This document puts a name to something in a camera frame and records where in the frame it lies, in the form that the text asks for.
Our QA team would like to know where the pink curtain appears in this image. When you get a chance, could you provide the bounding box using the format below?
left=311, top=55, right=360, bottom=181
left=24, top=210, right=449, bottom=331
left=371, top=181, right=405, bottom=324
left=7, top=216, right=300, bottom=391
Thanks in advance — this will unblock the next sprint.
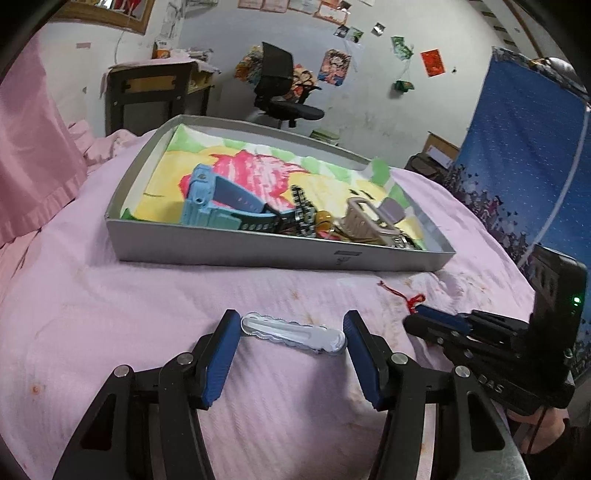
left=0, top=37, right=88, bottom=245

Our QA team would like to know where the light blue smart watch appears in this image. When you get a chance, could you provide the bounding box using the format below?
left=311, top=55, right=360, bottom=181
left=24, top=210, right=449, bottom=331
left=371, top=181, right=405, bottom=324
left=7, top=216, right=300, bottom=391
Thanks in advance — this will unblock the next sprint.
left=180, top=163, right=280, bottom=230

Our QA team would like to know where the grey cardboard box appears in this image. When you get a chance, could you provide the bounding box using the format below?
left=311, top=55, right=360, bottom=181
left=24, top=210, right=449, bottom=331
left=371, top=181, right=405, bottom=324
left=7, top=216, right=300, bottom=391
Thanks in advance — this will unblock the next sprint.
left=104, top=114, right=457, bottom=273

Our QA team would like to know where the beige hair claw clip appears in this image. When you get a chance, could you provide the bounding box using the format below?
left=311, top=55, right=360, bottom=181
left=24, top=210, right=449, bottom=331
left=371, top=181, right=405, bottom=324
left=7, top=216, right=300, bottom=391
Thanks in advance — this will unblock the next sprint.
left=344, top=197, right=402, bottom=238

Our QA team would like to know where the large cartoon wall poster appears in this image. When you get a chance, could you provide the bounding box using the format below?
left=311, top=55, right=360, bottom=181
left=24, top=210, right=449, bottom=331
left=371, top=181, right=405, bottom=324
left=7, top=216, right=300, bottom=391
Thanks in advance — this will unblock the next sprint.
left=235, top=44, right=315, bottom=104

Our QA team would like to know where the striped woven bracelet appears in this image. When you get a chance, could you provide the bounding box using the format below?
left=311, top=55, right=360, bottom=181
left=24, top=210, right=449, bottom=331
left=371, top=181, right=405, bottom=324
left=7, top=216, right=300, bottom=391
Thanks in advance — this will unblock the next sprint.
left=290, top=185, right=319, bottom=238

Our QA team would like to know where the yellow bead brown cord bracelet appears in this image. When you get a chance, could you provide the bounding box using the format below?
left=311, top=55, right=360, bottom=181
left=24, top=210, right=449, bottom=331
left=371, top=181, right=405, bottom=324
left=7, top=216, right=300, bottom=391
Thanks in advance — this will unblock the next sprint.
left=315, top=210, right=389, bottom=244

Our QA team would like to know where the row of wall certificates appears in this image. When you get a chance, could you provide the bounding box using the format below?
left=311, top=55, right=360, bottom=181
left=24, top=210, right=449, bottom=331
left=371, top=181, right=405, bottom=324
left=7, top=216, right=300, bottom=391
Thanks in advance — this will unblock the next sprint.
left=238, top=0, right=375, bottom=24

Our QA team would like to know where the red string bracelet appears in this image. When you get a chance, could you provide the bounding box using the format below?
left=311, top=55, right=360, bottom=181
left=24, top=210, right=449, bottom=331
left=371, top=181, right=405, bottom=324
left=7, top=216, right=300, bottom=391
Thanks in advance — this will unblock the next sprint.
left=378, top=280, right=426, bottom=317

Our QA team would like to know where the person's right forearm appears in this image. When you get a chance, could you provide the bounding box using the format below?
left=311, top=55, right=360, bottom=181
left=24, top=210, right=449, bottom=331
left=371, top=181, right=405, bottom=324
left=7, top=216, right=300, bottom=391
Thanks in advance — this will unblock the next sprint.
left=508, top=408, right=571, bottom=455

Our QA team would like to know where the brown cardboard box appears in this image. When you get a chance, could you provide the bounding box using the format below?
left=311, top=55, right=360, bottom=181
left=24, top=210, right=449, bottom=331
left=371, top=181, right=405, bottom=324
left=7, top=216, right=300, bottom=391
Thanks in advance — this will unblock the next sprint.
left=424, top=131, right=461, bottom=169

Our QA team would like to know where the blue printed cloth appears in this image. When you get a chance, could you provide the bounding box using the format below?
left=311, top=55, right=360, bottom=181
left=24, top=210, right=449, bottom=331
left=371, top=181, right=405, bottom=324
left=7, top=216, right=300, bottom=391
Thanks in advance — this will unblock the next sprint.
left=445, top=46, right=591, bottom=384

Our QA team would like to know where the red wall poster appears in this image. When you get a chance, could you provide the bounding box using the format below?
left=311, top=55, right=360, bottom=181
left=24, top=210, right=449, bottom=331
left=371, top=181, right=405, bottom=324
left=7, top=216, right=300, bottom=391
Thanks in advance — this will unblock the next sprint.
left=420, top=49, right=446, bottom=78

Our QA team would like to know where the wooden framed picture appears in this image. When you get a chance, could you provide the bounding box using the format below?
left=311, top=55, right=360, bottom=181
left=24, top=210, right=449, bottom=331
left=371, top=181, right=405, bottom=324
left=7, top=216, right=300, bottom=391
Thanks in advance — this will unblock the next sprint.
left=53, top=0, right=155, bottom=35

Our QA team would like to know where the grey purple hair clip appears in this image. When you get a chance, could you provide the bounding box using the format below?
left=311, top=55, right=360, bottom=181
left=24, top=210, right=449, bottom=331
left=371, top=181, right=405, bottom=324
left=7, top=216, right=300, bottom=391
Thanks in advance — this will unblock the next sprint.
left=379, top=198, right=408, bottom=223

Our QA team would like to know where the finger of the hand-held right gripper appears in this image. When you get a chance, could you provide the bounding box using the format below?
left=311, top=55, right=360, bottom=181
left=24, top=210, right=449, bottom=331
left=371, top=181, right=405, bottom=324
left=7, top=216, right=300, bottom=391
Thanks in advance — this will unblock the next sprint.
left=403, top=315, right=468, bottom=357
left=418, top=305, right=476, bottom=335

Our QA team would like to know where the wooden desk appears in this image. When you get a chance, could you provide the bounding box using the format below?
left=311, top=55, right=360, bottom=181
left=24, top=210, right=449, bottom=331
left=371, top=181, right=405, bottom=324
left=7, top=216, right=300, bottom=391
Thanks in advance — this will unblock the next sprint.
left=104, top=58, right=217, bottom=137

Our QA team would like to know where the dark teal watch band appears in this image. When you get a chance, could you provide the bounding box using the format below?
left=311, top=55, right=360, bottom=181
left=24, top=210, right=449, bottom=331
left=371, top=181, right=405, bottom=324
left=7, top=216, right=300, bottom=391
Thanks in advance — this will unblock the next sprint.
left=238, top=212, right=284, bottom=234

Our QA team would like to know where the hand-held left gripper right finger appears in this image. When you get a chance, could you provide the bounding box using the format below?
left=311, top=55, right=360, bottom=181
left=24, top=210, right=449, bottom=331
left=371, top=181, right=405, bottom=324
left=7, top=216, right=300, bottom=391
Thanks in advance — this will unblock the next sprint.
left=342, top=310, right=527, bottom=480

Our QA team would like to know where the white snap hair clip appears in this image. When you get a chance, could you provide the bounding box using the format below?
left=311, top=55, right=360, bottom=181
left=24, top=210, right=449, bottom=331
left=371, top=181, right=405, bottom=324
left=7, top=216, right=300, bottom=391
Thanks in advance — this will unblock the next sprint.
left=241, top=312, right=347, bottom=355

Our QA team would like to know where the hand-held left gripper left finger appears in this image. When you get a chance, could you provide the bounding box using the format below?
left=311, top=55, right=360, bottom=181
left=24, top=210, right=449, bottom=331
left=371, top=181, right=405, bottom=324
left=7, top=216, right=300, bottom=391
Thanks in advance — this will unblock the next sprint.
left=52, top=308, right=242, bottom=480

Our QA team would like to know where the black office chair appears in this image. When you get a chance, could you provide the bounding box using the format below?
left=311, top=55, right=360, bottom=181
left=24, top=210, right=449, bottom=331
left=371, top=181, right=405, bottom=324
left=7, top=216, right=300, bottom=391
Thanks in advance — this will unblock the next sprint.
left=253, top=41, right=325, bottom=129

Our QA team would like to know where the cartoon face wall poster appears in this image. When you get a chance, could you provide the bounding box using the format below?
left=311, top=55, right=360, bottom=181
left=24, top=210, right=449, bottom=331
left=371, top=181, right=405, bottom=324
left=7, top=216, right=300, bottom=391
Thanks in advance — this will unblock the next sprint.
left=318, top=48, right=352, bottom=86

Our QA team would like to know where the dark bag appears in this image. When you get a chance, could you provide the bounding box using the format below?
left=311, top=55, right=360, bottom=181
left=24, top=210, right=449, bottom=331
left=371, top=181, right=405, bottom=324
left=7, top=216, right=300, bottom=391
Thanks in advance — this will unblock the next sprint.
left=405, top=154, right=446, bottom=179

